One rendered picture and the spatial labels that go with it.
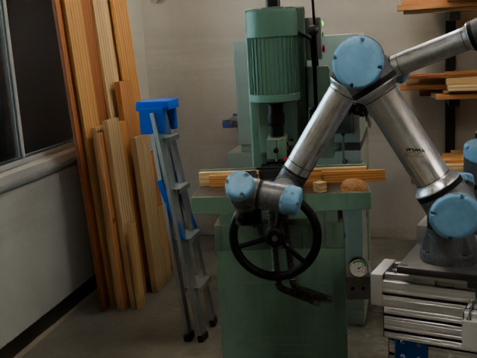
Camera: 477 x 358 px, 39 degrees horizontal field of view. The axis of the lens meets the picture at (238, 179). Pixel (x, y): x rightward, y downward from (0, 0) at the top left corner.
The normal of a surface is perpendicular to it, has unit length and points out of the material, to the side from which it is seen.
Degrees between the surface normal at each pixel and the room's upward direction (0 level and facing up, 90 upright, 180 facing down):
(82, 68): 87
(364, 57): 83
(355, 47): 85
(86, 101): 87
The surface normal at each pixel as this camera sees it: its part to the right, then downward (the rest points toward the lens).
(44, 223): 0.97, 0.00
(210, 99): -0.24, 0.21
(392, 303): -0.48, 0.21
